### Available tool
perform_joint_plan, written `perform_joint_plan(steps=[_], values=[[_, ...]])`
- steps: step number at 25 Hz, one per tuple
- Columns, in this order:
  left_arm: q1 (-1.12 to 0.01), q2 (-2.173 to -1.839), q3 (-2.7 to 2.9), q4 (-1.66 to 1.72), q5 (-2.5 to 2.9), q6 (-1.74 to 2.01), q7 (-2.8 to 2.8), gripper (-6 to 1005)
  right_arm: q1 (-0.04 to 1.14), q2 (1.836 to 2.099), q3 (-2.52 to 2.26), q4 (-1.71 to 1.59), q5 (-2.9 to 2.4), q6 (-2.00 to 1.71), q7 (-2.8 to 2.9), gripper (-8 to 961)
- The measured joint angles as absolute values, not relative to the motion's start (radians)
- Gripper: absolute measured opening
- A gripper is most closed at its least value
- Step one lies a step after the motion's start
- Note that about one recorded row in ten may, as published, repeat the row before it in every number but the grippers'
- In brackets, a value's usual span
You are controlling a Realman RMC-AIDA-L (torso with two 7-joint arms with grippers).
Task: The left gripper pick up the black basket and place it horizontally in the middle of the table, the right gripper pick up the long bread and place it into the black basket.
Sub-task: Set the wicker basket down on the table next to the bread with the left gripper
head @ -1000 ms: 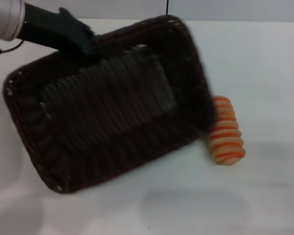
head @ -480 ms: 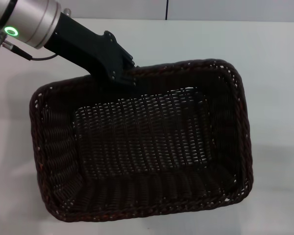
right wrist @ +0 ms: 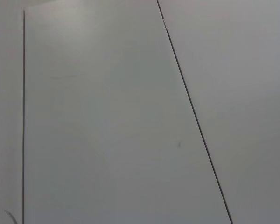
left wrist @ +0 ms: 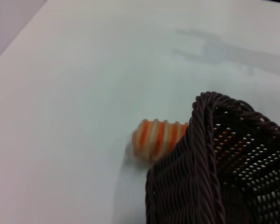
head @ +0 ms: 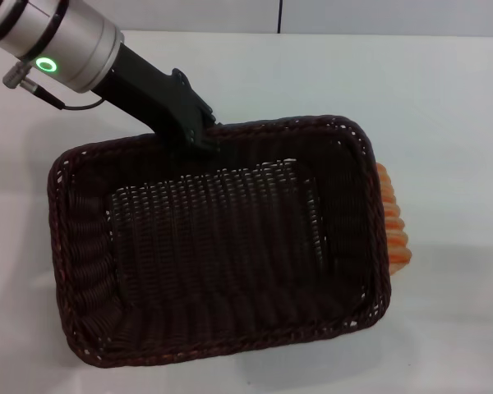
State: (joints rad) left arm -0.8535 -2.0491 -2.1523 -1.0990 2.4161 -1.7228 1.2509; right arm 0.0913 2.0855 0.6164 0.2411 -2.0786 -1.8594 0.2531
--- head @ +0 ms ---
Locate dark brown woven basket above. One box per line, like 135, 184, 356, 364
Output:
46, 114, 393, 370

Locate black cable with silver plug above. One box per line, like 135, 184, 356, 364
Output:
1, 61, 104, 112

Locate orange ridged bread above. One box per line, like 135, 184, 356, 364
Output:
376, 163, 414, 275

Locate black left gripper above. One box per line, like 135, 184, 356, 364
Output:
94, 42, 226, 163

